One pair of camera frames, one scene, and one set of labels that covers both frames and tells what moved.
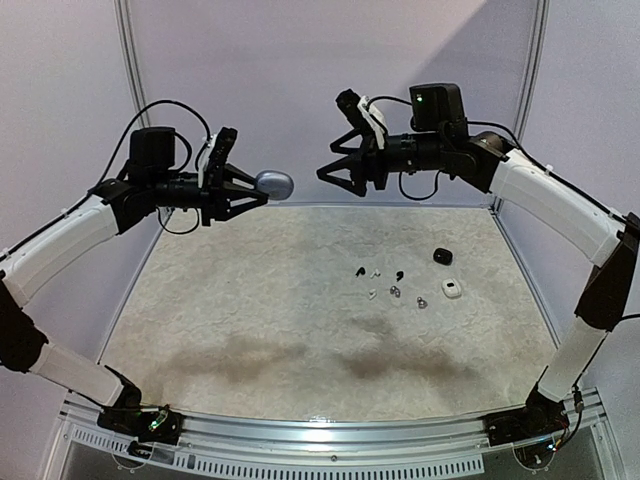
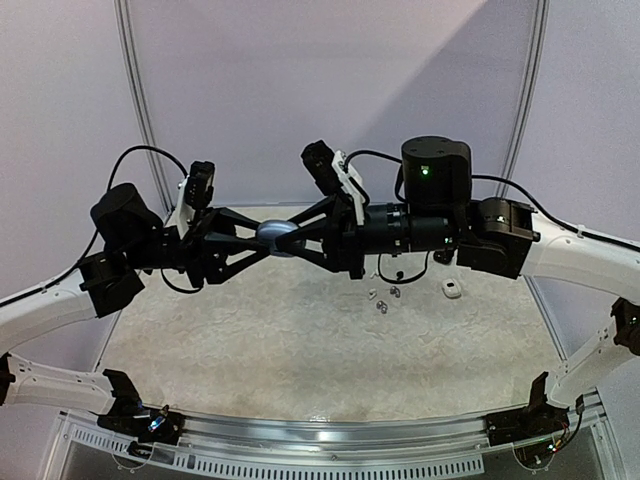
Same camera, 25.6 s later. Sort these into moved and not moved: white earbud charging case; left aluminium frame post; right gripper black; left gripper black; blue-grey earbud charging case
Moved: right gripper black; blue-grey earbud charging case; left gripper black
Not moved: white earbud charging case; left aluminium frame post
